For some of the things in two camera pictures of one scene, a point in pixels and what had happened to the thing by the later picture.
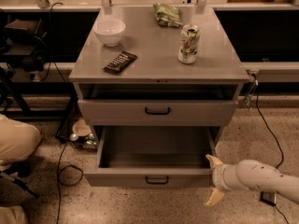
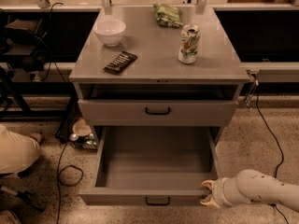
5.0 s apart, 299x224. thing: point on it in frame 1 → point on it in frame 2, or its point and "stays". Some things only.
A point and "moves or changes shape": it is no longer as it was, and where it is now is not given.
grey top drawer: [160, 105] stays
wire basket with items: [74, 129] stays
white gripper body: [219, 177] → [219, 191]
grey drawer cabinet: [158, 66] stays
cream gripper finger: [213, 161] → [208, 183]
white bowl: [109, 31] stays
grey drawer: [152, 157] moves or changes shape
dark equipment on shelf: [24, 47] stays
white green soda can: [190, 44] stays
